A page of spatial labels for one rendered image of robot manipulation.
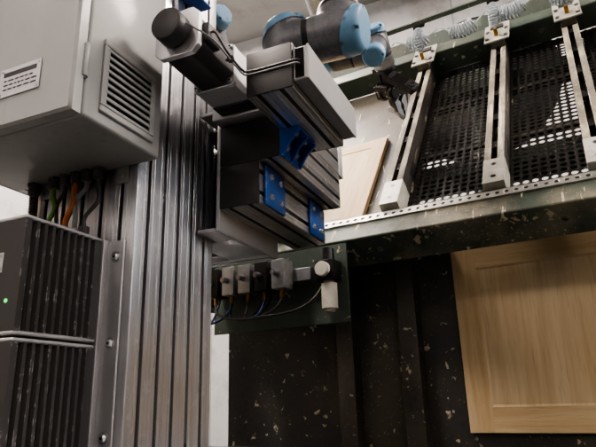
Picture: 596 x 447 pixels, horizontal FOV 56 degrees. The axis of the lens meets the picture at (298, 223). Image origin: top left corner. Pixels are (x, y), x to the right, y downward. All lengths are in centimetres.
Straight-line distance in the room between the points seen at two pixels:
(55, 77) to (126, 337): 41
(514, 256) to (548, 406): 43
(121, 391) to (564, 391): 122
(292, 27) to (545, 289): 103
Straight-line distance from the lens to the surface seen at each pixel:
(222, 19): 198
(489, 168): 174
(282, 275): 168
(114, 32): 101
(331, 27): 139
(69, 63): 92
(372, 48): 191
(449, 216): 163
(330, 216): 193
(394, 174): 190
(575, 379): 176
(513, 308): 179
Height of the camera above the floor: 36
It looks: 17 degrees up
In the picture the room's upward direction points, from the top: 2 degrees counter-clockwise
